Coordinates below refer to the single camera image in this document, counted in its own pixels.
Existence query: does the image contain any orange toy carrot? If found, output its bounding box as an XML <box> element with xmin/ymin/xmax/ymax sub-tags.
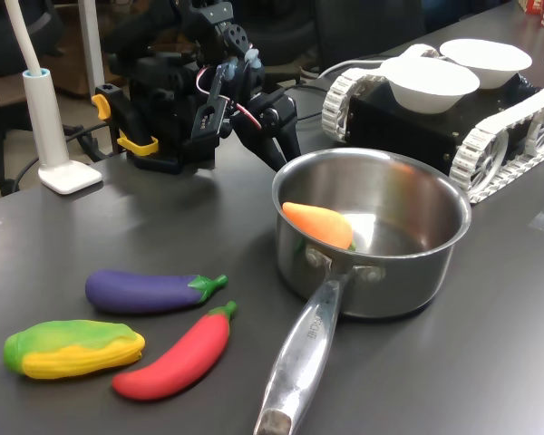
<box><xmin>281</xmin><ymin>201</ymin><xmax>358</xmax><ymax>252</ymax></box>

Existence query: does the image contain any purple toy aubergine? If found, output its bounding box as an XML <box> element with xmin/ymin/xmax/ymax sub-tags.
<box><xmin>84</xmin><ymin>269</ymin><xmax>229</xmax><ymax>315</ymax></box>

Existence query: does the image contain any red toy chilli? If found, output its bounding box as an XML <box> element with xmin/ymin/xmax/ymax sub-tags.
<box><xmin>112</xmin><ymin>300</ymin><xmax>238</xmax><ymax>402</ymax></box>

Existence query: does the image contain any yellow green toy corn cob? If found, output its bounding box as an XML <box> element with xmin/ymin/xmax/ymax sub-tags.
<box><xmin>3</xmin><ymin>319</ymin><xmax>146</xmax><ymax>381</ymax></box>

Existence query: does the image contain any black vehicle with white tracks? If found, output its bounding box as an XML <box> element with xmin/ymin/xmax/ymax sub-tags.
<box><xmin>321</xmin><ymin>43</ymin><xmax>544</xmax><ymax>206</ymax></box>

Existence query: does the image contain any black clamp with yellow trigger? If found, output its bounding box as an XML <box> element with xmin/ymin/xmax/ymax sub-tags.
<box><xmin>92</xmin><ymin>83</ymin><xmax>160</xmax><ymax>171</ymax></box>

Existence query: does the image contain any white bowl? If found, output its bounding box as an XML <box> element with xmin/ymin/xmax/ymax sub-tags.
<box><xmin>379</xmin><ymin>56</ymin><xmax>481</xmax><ymax>114</ymax></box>
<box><xmin>439</xmin><ymin>38</ymin><xmax>534</xmax><ymax>91</ymax></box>

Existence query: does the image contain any white vertical pole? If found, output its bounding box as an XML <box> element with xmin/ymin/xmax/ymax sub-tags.
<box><xmin>77</xmin><ymin>0</ymin><xmax>106</xmax><ymax>97</ymax></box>

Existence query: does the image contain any long black cable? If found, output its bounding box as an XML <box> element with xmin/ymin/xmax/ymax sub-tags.
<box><xmin>278</xmin><ymin>81</ymin><xmax>328</xmax><ymax>123</ymax></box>

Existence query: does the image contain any white cable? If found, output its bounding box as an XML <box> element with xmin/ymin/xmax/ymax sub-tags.
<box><xmin>319</xmin><ymin>57</ymin><xmax>389</xmax><ymax>81</ymax></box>

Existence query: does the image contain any steel pan with long handle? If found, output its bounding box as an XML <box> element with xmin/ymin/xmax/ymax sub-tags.
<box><xmin>252</xmin><ymin>147</ymin><xmax>473</xmax><ymax>435</ymax></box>

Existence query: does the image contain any black power cable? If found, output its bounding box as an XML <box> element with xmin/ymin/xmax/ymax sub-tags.
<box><xmin>63</xmin><ymin>121</ymin><xmax>128</xmax><ymax>164</ymax></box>

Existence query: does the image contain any white post with square foot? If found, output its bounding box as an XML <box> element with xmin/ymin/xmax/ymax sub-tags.
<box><xmin>4</xmin><ymin>0</ymin><xmax>104</xmax><ymax>196</ymax></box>

